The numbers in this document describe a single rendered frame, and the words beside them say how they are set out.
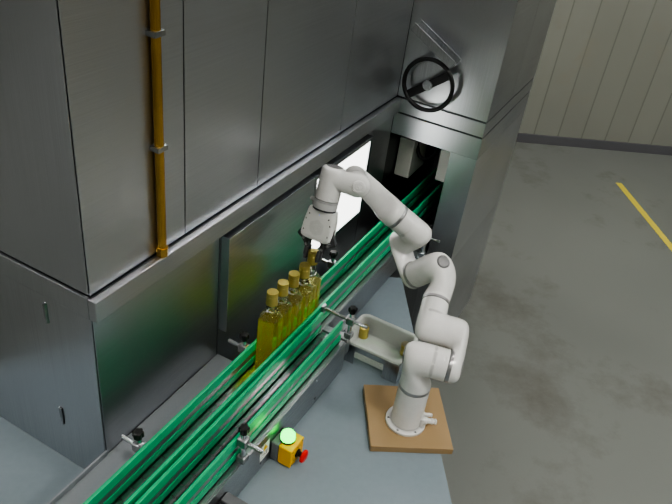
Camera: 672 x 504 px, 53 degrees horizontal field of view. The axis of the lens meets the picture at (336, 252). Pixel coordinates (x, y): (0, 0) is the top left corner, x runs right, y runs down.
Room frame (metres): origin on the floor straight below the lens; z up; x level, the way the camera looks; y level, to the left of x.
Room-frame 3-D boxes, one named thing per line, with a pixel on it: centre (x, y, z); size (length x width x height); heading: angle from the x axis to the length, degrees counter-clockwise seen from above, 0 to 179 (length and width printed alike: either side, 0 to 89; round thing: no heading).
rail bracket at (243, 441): (1.16, 0.15, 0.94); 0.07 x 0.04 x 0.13; 66
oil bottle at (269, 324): (1.54, 0.16, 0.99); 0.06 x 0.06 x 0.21; 67
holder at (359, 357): (1.80, -0.17, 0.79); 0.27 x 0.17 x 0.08; 66
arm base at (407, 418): (1.48, -0.30, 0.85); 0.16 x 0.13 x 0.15; 92
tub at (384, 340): (1.79, -0.20, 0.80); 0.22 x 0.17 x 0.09; 66
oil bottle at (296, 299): (1.64, 0.11, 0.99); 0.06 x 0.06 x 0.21; 65
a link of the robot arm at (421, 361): (1.48, -0.30, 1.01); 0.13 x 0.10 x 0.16; 80
